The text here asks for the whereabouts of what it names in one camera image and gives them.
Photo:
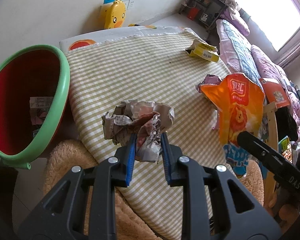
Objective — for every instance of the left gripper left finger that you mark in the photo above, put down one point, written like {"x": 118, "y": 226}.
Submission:
{"x": 82, "y": 204}

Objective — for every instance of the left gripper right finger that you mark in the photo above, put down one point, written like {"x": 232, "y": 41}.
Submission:
{"x": 215, "y": 204}

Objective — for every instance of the orange snack bag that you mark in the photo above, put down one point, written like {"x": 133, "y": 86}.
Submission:
{"x": 239, "y": 102}

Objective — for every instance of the printed wrapper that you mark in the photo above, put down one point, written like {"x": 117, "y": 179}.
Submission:
{"x": 146, "y": 119}

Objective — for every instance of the pink plastic wrapper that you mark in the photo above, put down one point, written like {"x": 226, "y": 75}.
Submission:
{"x": 209, "y": 80}

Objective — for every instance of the tan plush cushion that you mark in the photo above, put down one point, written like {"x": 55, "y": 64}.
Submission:
{"x": 215, "y": 204}

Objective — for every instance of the red orange book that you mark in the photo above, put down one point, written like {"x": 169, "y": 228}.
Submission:
{"x": 274, "y": 92}

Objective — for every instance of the pink quilt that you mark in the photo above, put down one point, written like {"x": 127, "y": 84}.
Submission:
{"x": 268, "y": 69}

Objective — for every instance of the red bin with green rim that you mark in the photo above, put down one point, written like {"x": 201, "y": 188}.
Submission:
{"x": 33, "y": 72}

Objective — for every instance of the green checkered table cloth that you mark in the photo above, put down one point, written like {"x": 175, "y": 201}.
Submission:
{"x": 142, "y": 80}

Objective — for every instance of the yellow medicine box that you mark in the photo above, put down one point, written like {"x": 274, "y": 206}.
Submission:
{"x": 203, "y": 50}

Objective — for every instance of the folded purple blanket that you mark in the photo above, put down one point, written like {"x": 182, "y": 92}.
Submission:
{"x": 232, "y": 15}

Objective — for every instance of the red canister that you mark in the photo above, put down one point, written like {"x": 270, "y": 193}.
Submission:
{"x": 193, "y": 13}

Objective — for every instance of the dark bedside shelf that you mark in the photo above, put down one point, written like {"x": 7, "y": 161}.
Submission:
{"x": 210, "y": 11}

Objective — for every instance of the yellow duck toy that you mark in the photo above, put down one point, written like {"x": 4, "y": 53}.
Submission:
{"x": 112, "y": 15}

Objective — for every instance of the wooden chair frame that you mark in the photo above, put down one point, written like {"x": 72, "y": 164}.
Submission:
{"x": 270, "y": 137}

